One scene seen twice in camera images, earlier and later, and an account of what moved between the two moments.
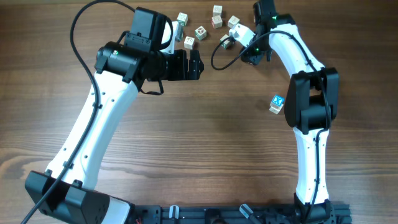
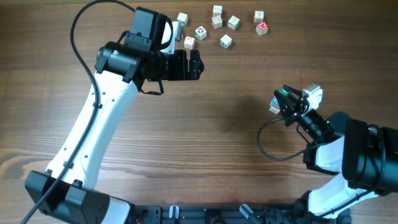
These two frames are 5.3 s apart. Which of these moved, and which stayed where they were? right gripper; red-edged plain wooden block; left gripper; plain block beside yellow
Moved: right gripper
Stayed: left gripper; plain block beside yellow; red-edged plain wooden block
